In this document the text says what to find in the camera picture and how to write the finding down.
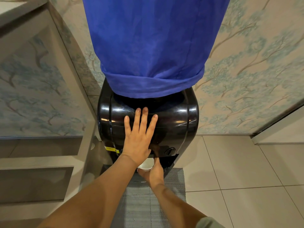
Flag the person's left hand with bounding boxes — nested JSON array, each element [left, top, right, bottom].
[[120, 106, 159, 168]]

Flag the person's right hand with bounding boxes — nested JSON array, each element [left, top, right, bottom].
[[137, 157, 165, 188]]

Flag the white paper drinking cup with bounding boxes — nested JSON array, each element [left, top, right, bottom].
[[137, 158, 155, 172]]

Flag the black water dispenser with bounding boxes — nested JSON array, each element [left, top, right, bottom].
[[97, 78, 200, 188]]

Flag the person's left forearm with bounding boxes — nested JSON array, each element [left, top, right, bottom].
[[38, 154, 143, 228]]

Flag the person's right forearm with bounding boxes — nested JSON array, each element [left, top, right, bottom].
[[149, 180, 207, 228]]

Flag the grey woven floor mat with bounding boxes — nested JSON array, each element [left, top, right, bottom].
[[110, 167, 187, 228]]

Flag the light green right sleeve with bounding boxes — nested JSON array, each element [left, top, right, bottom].
[[195, 216, 226, 228]]

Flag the blue bottle cover cloth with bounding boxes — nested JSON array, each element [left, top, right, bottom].
[[82, 0, 231, 99]]

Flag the white door panel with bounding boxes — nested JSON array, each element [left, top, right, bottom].
[[251, 99, 304, 146]]

